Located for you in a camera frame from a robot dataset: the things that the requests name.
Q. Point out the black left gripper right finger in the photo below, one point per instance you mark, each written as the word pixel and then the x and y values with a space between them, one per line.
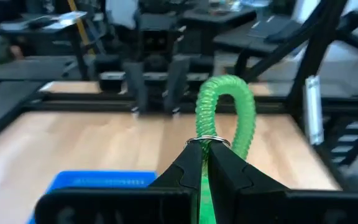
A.
pixel 228 177

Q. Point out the blue plastic slotted basket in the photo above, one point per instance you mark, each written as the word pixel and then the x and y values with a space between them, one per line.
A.
pixel 104 179

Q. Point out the silver metal bracket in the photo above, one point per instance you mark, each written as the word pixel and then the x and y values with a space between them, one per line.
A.
pixel 314 109

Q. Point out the black background desk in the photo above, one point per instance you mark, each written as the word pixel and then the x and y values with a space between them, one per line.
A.
pixel 26 67

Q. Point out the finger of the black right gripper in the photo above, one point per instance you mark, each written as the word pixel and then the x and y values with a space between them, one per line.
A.
pixel 176 84
pixel 137 84

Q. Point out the black aluminium table frame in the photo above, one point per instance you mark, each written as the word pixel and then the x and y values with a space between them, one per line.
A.
pixel 73 104

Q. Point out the yellow pole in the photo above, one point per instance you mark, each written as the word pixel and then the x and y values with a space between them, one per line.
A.
pixel 79 28

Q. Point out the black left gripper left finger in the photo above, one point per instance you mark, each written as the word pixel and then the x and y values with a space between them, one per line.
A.
pixel 188 168

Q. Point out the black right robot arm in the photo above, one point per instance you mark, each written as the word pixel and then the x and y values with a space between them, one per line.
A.
pixel 157 40

